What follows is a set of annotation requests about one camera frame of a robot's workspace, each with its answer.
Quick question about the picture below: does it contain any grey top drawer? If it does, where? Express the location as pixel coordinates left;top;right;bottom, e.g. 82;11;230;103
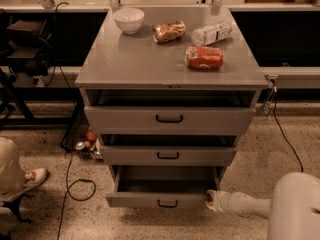
85;106;255;136

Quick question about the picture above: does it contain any metal clamp bracket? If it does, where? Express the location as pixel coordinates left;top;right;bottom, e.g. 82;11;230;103
262;75;278;117

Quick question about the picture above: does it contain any gold crumpled snack can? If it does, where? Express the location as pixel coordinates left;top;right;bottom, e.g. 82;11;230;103
152;21;186;43

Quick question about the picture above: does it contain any black adapter cable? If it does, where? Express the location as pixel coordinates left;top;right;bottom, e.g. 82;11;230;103
272;95;304;173

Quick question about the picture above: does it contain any silver can on floor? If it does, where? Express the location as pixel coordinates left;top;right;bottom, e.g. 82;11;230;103
75;142;85;151

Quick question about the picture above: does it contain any grey bottom drawer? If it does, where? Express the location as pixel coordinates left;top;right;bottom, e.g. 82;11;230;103
106;166;219;208

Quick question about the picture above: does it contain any beige trouser leg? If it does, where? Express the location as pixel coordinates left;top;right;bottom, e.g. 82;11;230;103
0;137;26;201

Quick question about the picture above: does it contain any red soda can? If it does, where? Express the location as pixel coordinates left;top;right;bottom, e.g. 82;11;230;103
185;46;224;69

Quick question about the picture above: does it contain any black floor cable left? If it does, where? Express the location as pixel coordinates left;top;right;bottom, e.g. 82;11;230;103
55;152;97;240

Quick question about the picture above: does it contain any black wire basket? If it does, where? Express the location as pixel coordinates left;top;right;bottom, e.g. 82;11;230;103
60;103;89;153

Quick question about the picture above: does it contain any white red sneaker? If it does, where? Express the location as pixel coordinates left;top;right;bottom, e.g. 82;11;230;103
22;168;49;192

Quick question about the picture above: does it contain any clear plastic water bottle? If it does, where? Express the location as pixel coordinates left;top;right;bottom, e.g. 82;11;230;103
191;21;232;46

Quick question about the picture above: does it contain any grey drawer cabinet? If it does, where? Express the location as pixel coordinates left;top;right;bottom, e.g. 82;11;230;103
74;6;269;185

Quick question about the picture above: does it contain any orange ball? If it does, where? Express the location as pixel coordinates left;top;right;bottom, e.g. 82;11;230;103
86;131;97;142

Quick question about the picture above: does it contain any black equipment on stand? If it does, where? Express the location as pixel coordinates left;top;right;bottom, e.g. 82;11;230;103
0;10;53;77

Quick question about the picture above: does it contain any grey middle drawer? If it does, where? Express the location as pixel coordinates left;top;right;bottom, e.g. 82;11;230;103
101;146;236;166

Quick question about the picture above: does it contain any white bowl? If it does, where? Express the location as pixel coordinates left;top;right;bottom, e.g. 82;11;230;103
113;8;145;34

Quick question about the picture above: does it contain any grey drawer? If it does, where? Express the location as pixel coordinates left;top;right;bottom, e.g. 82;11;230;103
101;146;236;166
85;106;255;136
106;166;219;208

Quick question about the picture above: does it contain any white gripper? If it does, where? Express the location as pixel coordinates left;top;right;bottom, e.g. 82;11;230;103
205;190;228;213

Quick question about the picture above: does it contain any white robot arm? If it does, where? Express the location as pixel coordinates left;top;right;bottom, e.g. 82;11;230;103
206;172;320;240

